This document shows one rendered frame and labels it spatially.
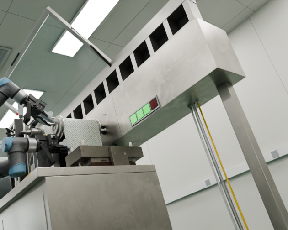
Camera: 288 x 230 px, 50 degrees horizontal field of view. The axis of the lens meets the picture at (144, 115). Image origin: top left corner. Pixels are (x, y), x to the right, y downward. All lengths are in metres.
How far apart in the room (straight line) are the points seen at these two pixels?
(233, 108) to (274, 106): 2.34
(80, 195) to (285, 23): 3.26
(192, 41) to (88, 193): 0.86
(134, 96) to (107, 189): 0.60
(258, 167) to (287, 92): 2.42
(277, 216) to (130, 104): 0.96
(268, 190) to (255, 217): 2.57
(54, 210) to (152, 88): 0.81
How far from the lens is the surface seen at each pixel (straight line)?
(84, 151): 1.53
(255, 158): 1.47
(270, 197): 1.46
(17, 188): 1.51
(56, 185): 1.33
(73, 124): 1.82
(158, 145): 4.93
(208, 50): 1.48
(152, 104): 1.66
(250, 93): 4.02
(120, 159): 1.61
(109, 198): 1.44
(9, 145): 1.58
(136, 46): 1.87
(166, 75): 1.63
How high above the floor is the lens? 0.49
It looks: 23 degrees up
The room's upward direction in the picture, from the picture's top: 16 degrees counter-clockwise
